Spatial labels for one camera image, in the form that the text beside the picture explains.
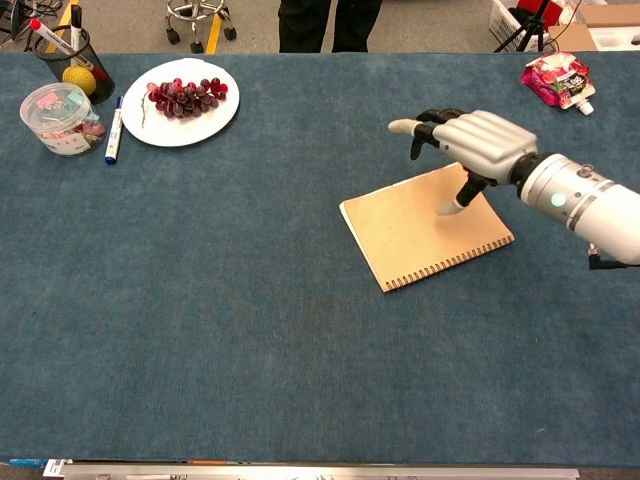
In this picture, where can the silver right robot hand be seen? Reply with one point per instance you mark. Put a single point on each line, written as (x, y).
(487, 142)

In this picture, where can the brown kraft spiral notebook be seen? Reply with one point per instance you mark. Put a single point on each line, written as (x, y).
(400, 235)

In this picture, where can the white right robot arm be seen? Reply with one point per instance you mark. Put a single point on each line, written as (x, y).
(595, 210)

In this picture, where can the pink drink pouch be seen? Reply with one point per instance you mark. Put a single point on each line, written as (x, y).
(557, 80)

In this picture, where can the white plastic crate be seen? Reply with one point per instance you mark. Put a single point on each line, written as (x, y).
(505, 22)

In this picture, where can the black tripod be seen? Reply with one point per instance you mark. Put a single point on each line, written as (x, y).
(530, 22)

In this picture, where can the brown cardboard box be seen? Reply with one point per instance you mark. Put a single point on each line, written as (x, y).
(575, 37)

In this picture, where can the person in black trousers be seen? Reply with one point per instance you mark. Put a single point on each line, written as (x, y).
(305, 25)

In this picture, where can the blue felt table cloth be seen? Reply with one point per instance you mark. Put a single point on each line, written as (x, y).
(250, 300)

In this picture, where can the white round plate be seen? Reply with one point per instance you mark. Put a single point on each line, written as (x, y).
(185, 130)

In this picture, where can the red grape bunch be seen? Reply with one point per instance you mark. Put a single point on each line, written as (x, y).
(187, 97)

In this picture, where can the chrome wheeled stool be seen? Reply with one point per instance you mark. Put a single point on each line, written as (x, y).
(197, 20)

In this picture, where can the white marker blue cap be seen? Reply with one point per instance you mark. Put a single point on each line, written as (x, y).
(114, 132)

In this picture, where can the black mesh pen holder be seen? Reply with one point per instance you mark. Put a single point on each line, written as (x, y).
(102, 82)

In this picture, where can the yellow ball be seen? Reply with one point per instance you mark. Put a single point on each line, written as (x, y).
(80, 80)

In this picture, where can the white marker black cap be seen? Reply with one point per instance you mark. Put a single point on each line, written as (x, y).
(75, 30)

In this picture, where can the clear jar of clips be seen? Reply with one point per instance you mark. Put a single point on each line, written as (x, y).
(60, 120)

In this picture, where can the white marker red cap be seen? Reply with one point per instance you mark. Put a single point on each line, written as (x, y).
(50, 37)

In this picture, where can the aluminium profile rail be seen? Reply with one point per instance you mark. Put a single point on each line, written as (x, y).
(300, 472)

